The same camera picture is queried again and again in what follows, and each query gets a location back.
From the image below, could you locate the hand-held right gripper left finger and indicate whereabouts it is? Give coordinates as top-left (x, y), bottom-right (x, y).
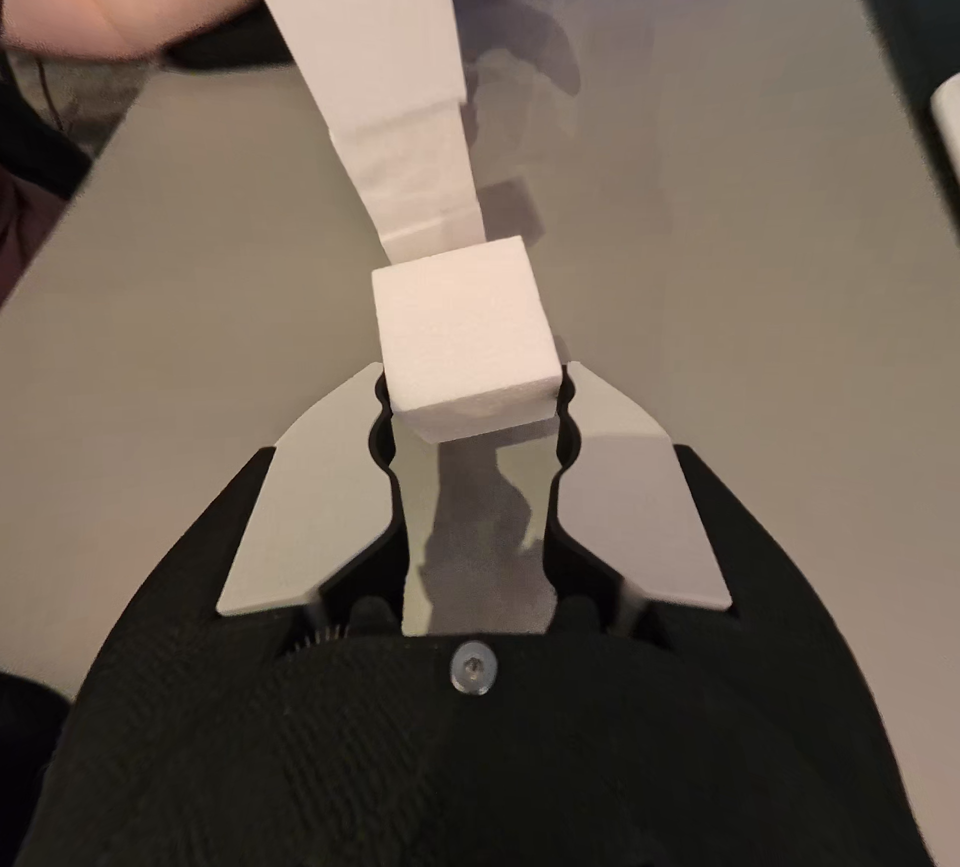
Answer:
top-left (216, 362), bottom-right (411, 632)

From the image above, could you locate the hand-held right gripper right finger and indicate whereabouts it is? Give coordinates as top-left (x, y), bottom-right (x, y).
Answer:
top-left (544, 360), bottom-right (734, 634)

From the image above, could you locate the white hard foam cube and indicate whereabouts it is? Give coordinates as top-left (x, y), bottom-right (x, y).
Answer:
top-left (371, 235), bottom-right (564, 444)
top-left (240, 0), bottom-right (468, 133)
top-left (378, 210), bottom-right (487, 267)
top-left (328, 98), bottom-right (485, 242)

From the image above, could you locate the black padded wrist rest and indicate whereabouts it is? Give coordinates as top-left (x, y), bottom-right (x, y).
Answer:
top-left (161, 12), bottom-right (294, 69)

